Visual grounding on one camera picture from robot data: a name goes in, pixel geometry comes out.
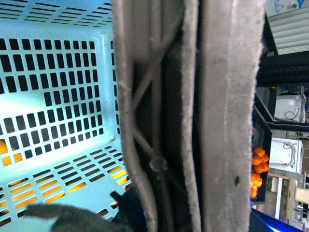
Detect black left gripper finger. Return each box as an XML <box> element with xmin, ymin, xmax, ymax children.
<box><xmin>24</xmin><ymin>190</ymin><xmax>145</xmax><ymax>232</ymax></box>

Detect mint green plastic basket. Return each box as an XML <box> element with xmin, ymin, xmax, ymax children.
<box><xmin>0</xmin><ymin>0</ymin><xmax>130</xmax><ymax>232</ymax></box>

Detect brown basket handle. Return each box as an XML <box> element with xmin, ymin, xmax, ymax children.
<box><xmin>112</xmin><ymin>0</ymin><xmax>265</xmax><ymax>232</ymax></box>

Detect orange tangerine pile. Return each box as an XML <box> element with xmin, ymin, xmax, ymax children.
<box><xmin>250</xmin><ymin>146</ymin><xmax>269</xmax><ymax>199</ymax></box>

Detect white washing machine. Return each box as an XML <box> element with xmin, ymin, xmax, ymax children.
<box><xmin>269</xmin><ymin>138</ymin><xmax>304</xmax><ymax>174</ymax></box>

